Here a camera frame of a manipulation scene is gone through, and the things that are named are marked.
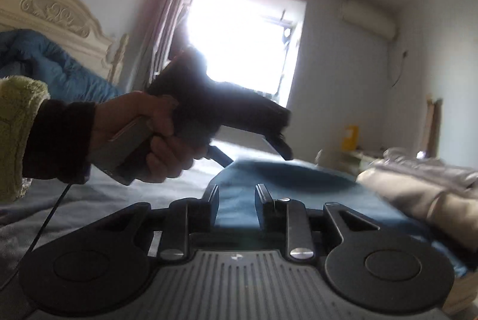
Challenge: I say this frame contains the teal blue garment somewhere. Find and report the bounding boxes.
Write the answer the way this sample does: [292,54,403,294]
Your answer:
[207,158,469,278]

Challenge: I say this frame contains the bright window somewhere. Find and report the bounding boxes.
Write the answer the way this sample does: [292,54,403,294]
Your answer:
[175,0,307,109]

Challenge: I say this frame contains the grey bed blanket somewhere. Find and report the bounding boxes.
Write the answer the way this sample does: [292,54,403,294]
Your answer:
[0,139,359,306]

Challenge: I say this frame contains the white wall radiator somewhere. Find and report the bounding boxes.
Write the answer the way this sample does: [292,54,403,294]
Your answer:
[341,0,397,41]

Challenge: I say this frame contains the yellow box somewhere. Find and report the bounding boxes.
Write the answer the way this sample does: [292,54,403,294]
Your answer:
[341,124,361,151]

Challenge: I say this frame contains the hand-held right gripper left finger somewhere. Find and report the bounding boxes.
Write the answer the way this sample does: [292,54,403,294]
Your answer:
[95,184,221,261]

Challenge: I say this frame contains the silver grey folded garment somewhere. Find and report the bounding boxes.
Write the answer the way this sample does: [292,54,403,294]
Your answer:
[373,146,478,190]

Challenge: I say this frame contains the cream carved headboard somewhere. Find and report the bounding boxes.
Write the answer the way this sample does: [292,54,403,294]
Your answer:
[0,0,129,85]

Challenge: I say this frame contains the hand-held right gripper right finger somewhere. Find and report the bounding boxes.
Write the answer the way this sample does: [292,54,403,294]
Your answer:
[254,184,382,261]

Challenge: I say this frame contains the blue duvet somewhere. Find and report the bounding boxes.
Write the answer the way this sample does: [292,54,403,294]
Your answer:
[0,29,125,105]

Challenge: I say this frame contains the beige folded garment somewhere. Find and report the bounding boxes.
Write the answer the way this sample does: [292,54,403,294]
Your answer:
[356,167,478,251]

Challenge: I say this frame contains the brown wooden frame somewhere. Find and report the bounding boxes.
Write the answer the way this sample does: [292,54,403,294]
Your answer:
[426,96,444,158]

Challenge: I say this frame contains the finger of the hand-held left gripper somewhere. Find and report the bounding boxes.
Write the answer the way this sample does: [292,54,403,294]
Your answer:
[261,131,294,161]
[206,144,235,168]

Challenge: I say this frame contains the thin wall cable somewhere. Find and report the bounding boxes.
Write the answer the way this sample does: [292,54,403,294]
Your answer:
[390,50,408,86]

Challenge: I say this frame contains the grey curtain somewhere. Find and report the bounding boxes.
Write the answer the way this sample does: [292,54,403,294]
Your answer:
[144,0,197,91]

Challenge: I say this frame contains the person's left hand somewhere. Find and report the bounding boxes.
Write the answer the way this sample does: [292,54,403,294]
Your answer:
[91,90,209,185]

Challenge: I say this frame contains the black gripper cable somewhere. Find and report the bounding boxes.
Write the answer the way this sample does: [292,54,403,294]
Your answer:
[20,183,72,270]

